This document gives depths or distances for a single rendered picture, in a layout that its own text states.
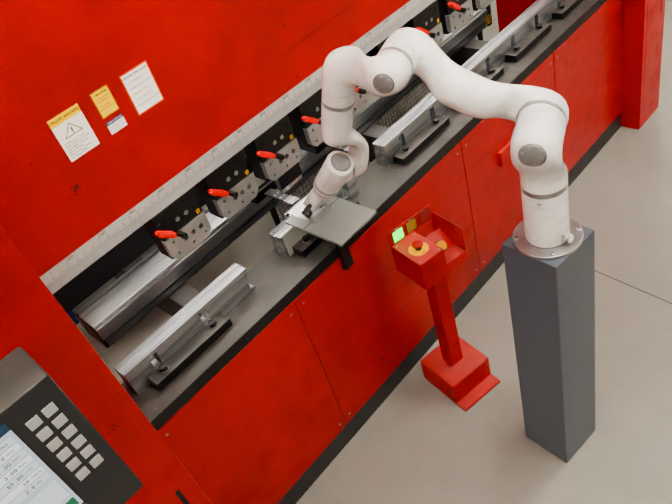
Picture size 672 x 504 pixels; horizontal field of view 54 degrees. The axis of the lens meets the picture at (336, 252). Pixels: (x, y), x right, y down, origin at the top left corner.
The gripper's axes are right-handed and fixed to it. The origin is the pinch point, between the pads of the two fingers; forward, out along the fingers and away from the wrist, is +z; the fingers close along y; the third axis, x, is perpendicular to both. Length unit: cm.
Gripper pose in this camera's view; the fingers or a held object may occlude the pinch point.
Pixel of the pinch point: (313, 207)
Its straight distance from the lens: 222.2
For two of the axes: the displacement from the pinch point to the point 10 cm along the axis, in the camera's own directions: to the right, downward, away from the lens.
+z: -2.8, 3.6, 8.9
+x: 7.2, 7.0, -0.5
